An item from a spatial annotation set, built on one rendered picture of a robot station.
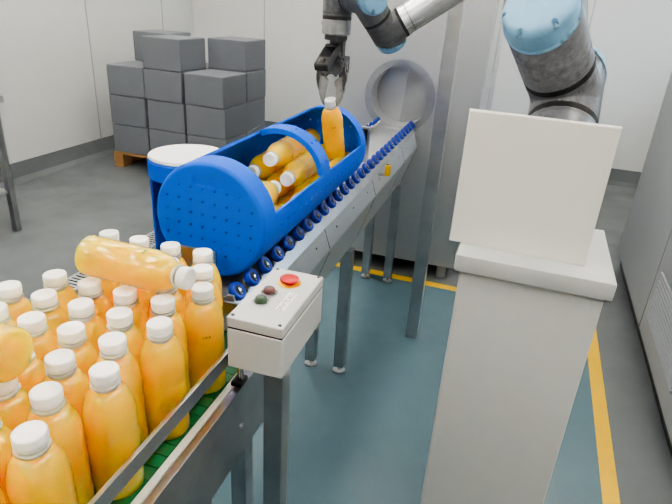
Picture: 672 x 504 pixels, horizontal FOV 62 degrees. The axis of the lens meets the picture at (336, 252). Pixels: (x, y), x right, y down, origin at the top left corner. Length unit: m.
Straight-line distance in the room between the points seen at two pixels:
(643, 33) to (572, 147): 5.10
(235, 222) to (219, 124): 3.72
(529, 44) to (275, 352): 0.76
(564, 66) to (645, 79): 5.07
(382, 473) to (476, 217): 1.23
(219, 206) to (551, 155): 0.72
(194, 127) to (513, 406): 4.18
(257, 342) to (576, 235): 0.70
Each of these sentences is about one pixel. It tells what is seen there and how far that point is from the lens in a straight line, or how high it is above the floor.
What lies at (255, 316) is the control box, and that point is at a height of 1.10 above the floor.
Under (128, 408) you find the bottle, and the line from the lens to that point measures 0.84.
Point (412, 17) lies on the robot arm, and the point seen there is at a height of 1.54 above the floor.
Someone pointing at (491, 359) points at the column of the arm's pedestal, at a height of 0.85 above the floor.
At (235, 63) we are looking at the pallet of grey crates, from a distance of 5.28.
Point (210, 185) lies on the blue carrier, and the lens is 1.29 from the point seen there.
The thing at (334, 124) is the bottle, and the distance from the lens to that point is 1.86.
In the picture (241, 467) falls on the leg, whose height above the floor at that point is 0.37.
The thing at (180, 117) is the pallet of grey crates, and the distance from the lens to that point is 5.18.
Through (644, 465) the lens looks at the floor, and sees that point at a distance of 2.61.
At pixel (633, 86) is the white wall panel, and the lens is 6.31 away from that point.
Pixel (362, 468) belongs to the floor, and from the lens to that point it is 2.21.
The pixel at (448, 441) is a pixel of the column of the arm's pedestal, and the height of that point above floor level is 0.59.
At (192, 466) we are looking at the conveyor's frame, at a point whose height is 0.87.
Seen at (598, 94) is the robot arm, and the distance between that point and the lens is 1.37.
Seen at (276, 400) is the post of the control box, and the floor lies 0.88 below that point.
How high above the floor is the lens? 1.58
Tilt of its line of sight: 25 degrees down
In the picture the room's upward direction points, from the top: 4 degrees clockwise
